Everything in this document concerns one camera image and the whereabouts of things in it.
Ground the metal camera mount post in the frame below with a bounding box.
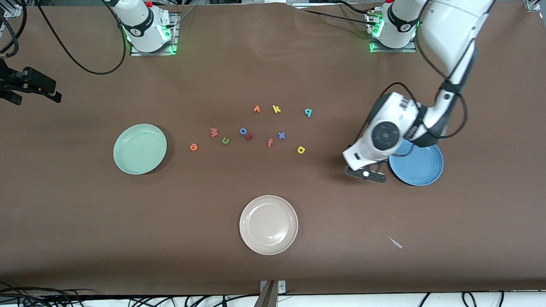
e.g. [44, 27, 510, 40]
[248, 279, 288, 307]

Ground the thin black table cable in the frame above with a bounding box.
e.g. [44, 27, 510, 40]
[336, 0, 377, 16]
[301, 6, 378, 28]

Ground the beige plate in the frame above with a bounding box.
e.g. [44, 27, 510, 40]
[238, 194, 300, 257]

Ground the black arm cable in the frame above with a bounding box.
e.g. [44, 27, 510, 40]
[0, 0, 128, 79]
[353, 29, 470, 159]

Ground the black floor cable tangle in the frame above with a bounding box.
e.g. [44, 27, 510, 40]
[0, 270, 261, 307]

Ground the light green plate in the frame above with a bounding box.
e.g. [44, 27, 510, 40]
[112, 123, 169, 176]

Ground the blue plate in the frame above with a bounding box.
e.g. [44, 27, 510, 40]
[388, 136, 445, 187]

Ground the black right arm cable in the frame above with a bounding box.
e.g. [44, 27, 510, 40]
[0, 0, 128, 79]

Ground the brown table cover sheet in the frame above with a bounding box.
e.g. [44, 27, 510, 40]
[0, 0, 546, 307]

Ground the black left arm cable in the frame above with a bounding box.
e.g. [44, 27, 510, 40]
[353, 29, 470, 159]

